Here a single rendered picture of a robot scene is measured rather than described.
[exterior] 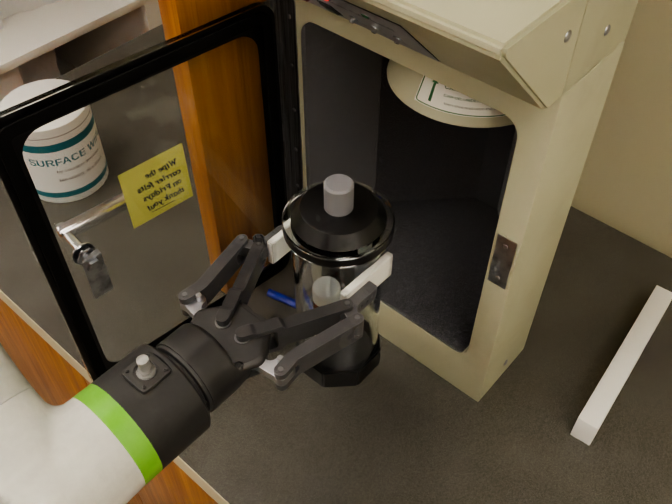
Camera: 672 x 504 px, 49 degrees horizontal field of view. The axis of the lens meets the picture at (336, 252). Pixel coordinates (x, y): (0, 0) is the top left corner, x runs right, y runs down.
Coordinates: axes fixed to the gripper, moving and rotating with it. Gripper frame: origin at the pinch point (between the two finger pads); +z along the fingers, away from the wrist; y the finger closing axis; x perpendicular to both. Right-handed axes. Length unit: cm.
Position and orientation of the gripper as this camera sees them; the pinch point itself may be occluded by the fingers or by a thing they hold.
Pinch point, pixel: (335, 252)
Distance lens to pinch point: 73.3
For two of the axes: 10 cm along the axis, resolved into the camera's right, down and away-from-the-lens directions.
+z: 6.6, -5.5, 5.1
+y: -7.5, -4.9, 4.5
